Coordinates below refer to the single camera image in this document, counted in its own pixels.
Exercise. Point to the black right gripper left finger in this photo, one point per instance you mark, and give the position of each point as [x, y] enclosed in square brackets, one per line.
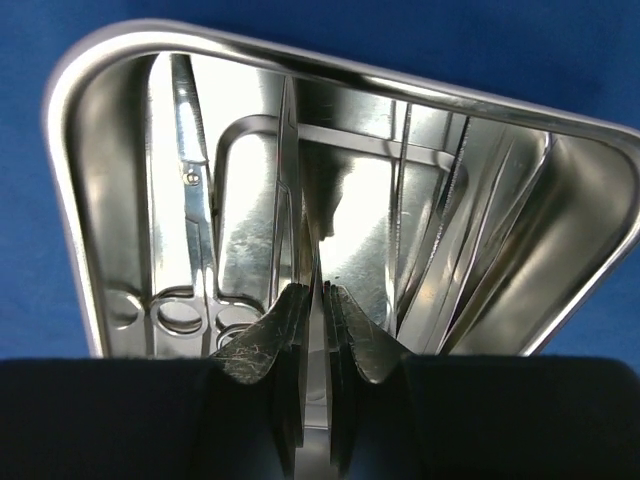
[234, 415]

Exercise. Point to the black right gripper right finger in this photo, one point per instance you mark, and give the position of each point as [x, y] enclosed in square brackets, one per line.
[394, 414]

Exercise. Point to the steel forceps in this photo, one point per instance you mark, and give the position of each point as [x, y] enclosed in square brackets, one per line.
[291, 279]

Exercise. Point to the stainless steel instrument tray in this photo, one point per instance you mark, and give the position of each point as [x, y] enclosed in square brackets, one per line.
[458, 221]

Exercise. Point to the blue surgical cloth wrap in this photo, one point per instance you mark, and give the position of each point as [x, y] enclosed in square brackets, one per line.
[579, 56]

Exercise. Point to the steel surgical scissors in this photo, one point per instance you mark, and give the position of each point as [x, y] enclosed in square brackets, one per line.
[187, 312]

